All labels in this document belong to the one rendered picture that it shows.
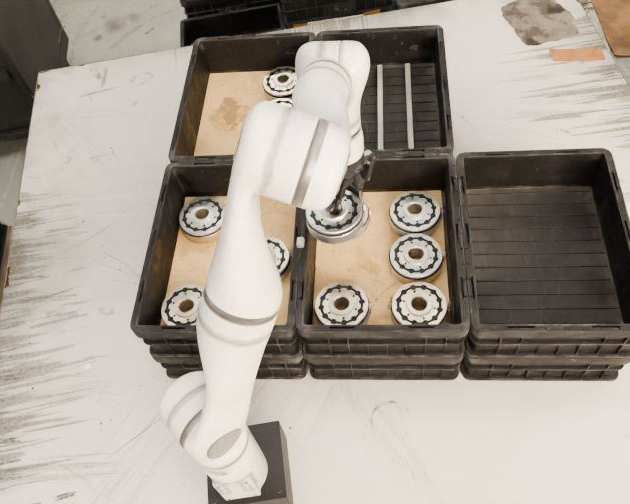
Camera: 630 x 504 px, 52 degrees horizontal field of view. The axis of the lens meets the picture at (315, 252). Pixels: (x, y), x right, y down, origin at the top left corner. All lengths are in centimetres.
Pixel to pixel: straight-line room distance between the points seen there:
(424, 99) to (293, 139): 100
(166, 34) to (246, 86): 169
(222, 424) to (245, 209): 32
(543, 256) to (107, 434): 93
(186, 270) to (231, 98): 50
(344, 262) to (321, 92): 60
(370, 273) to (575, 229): 42
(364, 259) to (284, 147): 72
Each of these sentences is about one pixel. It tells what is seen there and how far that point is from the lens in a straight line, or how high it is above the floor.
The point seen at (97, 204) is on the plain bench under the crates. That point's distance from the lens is 173.
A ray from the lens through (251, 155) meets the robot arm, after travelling 62.
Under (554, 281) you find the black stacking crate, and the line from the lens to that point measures 132.
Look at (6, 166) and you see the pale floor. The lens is 304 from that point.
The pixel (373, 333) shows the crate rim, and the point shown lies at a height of 92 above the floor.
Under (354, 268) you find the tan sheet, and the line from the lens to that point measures 130.
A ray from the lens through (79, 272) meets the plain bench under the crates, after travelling 162.
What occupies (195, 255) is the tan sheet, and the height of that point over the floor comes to 83.
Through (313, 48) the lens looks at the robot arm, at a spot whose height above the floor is 135.
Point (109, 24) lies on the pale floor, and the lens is 353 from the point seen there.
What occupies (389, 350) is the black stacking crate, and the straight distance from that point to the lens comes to 121.
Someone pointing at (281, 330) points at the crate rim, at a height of 93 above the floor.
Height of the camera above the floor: 193
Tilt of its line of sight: 56 degrees down
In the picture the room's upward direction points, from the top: 11 degrees counter-clockwise
